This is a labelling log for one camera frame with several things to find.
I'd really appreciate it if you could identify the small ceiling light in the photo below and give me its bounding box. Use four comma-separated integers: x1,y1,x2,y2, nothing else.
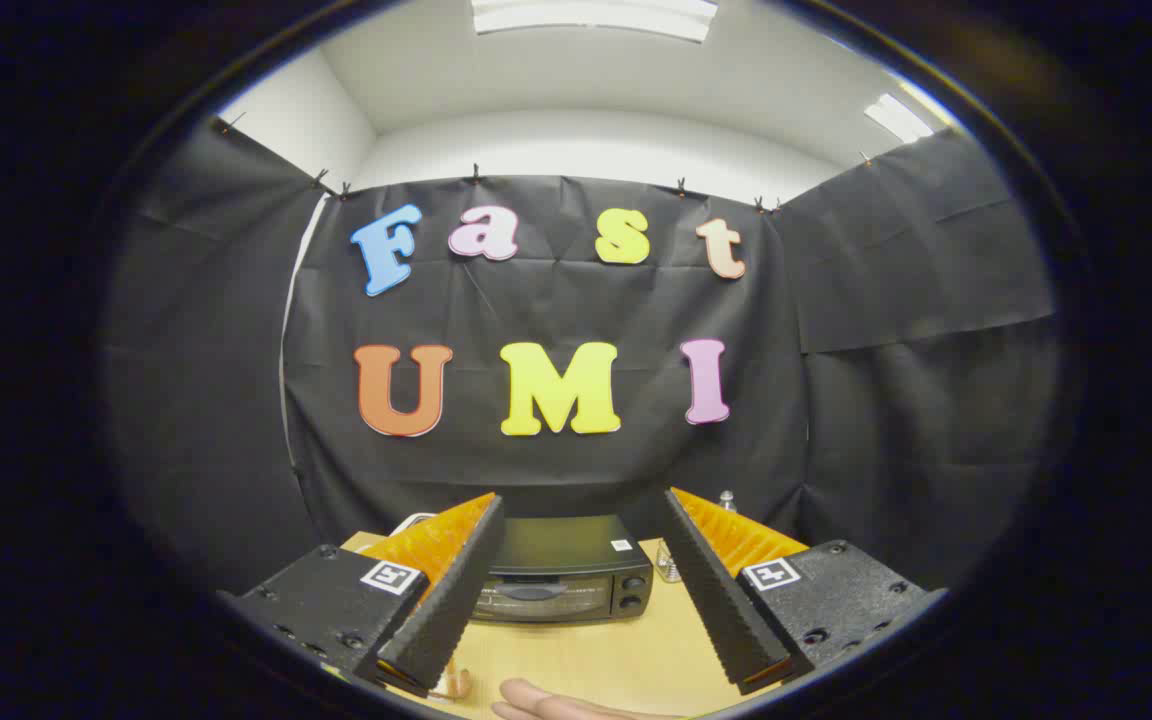
863,93,935,143

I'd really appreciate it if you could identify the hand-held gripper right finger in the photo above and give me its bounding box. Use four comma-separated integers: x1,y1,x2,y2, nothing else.
658,487,949,696

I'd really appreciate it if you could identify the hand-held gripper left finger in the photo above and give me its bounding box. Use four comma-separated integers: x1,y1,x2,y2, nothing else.
219,490,507,699

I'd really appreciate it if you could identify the long ceiling light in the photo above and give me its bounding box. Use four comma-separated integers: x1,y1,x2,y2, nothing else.
471,0,719,43

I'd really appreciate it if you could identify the black toaster oven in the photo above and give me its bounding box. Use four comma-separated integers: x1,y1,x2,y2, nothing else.
469,515,655,626

